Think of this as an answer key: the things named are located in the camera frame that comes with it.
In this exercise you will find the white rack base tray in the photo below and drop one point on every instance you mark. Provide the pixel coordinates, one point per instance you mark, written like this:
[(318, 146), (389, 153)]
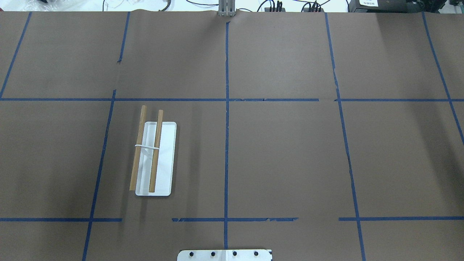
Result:
[(165, 165)]

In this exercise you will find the aluminium frame post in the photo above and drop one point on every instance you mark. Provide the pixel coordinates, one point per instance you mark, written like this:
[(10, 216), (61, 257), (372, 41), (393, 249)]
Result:
[(226, 8)]

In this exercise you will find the wooden rack bar inner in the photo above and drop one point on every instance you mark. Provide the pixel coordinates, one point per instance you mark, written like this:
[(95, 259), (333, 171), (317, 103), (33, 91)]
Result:
[(155, 157)]

